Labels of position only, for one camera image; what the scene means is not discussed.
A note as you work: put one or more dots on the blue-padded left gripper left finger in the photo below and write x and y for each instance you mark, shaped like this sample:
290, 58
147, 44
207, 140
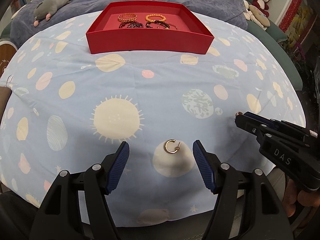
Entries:
115, 164

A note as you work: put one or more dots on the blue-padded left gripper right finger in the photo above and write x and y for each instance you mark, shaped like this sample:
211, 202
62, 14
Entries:
205, 168

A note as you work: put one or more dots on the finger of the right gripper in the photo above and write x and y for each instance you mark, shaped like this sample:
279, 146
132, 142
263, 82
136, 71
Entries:
247, 124
263, 120

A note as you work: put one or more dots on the gold hoop earring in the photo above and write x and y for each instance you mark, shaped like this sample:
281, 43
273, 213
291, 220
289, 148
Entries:
172, 146

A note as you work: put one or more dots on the black bead bracelet gold spacers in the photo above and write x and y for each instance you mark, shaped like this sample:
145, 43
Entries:
160, 24

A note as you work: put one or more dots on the purple garnet bead strand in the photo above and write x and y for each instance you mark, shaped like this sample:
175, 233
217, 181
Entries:
131, 24

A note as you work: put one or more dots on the small hoop earring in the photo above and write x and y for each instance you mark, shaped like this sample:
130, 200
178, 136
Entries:
238, 113

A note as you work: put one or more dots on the person's right hand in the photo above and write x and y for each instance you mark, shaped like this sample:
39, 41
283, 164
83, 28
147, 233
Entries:
292, 195

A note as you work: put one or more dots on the light blue planet-print sheet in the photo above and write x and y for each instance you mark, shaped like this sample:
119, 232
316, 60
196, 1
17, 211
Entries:
69, 109

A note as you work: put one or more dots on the beige cushion plush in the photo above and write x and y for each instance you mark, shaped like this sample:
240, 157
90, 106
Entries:
253, 14

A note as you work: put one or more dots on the brown leather pouch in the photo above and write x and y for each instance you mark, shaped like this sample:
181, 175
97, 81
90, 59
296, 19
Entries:
5, 94

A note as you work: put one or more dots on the red cardboard tray box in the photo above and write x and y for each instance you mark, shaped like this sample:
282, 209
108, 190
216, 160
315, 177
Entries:
192, 36

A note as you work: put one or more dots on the white round wooden-top device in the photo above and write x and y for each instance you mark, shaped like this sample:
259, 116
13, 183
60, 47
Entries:
7, 51

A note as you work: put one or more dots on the grey mole plush toy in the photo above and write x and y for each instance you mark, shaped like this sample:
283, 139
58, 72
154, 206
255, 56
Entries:
46, 9

